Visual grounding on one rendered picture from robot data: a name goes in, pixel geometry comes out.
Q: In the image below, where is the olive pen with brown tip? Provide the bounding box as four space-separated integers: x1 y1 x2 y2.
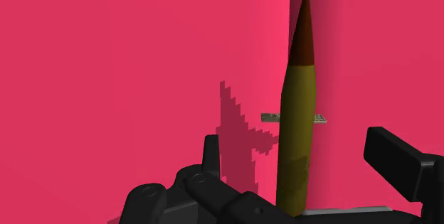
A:
275 0 317 217

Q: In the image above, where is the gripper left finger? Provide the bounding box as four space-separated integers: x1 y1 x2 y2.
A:
119 134 278 224

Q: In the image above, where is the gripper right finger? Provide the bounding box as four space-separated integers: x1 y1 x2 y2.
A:
363 126 444 224

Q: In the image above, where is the flat grey remote control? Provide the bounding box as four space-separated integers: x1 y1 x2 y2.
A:
260 112 327 125

